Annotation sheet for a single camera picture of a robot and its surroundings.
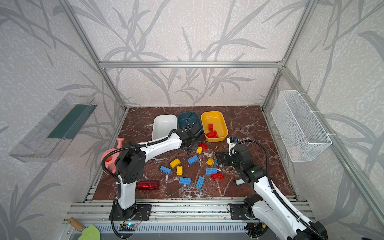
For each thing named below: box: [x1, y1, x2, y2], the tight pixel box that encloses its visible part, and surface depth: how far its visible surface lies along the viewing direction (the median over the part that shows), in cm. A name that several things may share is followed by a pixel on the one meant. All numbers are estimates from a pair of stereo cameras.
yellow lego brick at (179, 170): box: [176, 165, 183, 175], surface depth 87 cm
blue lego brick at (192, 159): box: [187, 155, 199, 165], surface depth 93 cm
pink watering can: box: [101, 138, 125, 174], surface depth 82 cm
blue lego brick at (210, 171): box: [205, 168, 218, 175], surface depth 88 cm
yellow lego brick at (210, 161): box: [207, 158, 214, 166], surface depth 93 cm
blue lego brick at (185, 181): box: [179, 177, 192, 185], surface depth 84 cm
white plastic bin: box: [152, 114, 178, 141], surface depth 111 cm
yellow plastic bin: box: [201, 111, 229, 143], surface depth 107 cm
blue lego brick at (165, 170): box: [160, 166, 172, 175], surface depth 88 cm
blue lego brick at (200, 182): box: [195, 176, 206, 189], surface depth 86 cm
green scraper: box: [68, 217, 101, 240], surface depth 70 cm
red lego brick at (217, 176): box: [211, 172, 223, 180], surface depth 86 cm
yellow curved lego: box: [170, 158, 181, 169], surface depth 91 cm
